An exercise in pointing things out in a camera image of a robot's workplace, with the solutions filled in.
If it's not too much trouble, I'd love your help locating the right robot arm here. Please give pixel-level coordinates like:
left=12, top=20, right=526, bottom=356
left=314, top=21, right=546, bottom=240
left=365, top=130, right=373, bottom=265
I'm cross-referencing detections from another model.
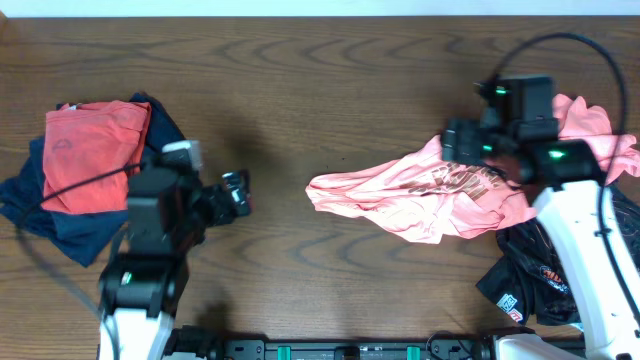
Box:
left=440, top=75, right=639, bottom=359

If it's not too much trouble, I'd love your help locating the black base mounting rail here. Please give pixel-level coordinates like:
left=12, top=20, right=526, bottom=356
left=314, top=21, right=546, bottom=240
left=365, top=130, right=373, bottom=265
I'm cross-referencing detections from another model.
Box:
left=162, top=326, right=498, bottom=360

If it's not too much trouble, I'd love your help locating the folded navy blue garment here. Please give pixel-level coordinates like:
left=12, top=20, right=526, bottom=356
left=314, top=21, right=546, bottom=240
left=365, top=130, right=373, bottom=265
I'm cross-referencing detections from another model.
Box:
left=1, top=93, right=184, bottom=267

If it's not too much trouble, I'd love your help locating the folded orange red shirt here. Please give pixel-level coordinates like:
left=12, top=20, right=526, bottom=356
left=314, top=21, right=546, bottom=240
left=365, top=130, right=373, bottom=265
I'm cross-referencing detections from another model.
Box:
left=42, top=101, right=151, bottom=215

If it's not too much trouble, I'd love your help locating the pink printed t-shirt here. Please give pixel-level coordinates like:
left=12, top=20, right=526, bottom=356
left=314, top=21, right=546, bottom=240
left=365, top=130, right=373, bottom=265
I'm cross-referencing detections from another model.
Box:
left=306, top=94, right=639, bottom=244

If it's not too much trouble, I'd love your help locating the black patterned garment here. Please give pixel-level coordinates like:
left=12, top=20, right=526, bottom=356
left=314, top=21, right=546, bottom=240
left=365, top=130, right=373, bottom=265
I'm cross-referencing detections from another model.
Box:
left=474, top=182, right=640, bottom=327

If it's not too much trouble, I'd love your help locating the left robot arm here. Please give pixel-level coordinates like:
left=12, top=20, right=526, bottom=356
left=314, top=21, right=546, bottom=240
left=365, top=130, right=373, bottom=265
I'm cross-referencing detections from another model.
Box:
left=98, top=166, right=252, bottom=359

